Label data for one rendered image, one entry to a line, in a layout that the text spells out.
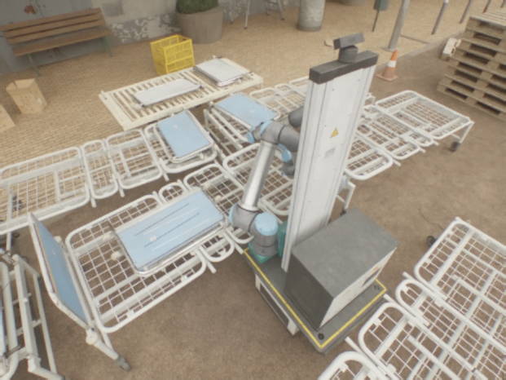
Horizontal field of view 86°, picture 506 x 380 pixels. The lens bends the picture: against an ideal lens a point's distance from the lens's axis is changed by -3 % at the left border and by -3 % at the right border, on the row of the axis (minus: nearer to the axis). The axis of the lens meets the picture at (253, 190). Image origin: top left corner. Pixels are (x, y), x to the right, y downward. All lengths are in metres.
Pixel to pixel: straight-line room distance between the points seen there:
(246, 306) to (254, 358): 0.37
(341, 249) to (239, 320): 1.03
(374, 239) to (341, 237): 0.19
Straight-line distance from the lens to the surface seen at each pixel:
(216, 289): 2.44
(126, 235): 2.18
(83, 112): 5.13
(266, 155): 1.75
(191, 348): 2.32
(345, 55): 1.20
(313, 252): 1.64
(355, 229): 1.80
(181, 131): 3.02
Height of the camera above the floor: 2.20
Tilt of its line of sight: 46 degrees down
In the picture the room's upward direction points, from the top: straight up
